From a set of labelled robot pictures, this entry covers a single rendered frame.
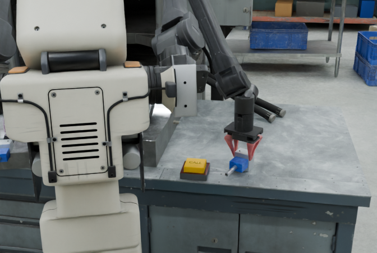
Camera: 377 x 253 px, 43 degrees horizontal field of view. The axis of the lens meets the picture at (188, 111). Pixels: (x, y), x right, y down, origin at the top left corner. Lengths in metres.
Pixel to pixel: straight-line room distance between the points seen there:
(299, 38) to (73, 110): 4.41
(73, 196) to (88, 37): 0.34
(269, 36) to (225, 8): 3.02
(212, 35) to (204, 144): 0.43
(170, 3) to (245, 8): 1.00
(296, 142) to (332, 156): 0.14
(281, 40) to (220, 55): 3.85
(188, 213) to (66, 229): 0.53
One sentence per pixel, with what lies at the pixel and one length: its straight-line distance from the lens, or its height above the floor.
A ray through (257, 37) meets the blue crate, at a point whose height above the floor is 0.38.
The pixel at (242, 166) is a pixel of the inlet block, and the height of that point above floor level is 0.83.
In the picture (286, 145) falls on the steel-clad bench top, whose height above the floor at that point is 0.80.
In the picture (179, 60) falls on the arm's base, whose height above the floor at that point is 1.23.
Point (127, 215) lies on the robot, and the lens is 1.09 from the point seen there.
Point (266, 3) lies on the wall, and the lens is 8.09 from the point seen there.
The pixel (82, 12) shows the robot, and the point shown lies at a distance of 0.96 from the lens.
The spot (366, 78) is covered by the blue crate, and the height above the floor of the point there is 0.06.
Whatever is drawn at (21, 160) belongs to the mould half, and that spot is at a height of 0.83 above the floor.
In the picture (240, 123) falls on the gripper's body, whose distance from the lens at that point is 1.38.
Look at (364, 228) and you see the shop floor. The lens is 2.75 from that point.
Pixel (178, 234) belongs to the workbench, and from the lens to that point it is 1.59.
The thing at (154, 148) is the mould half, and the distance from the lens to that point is 1.45.
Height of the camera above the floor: 1.50
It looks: 21 degrees down
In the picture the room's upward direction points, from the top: straight up
